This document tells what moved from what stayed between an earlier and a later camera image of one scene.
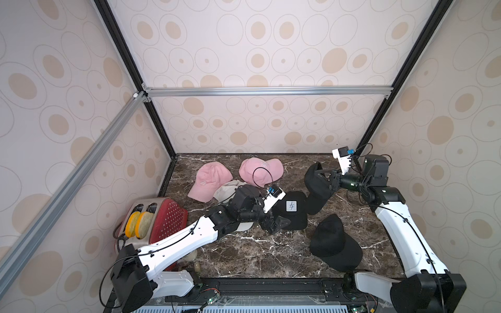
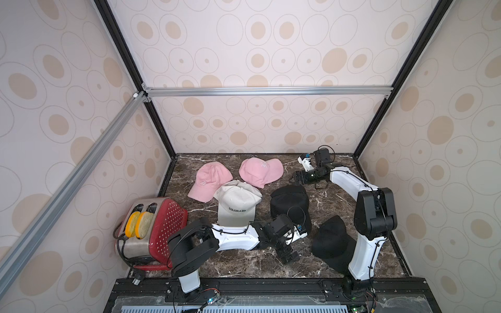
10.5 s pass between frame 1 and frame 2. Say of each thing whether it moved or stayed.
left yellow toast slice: stayed
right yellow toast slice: stayed
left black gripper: moved
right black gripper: moved
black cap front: stayed
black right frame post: stayed
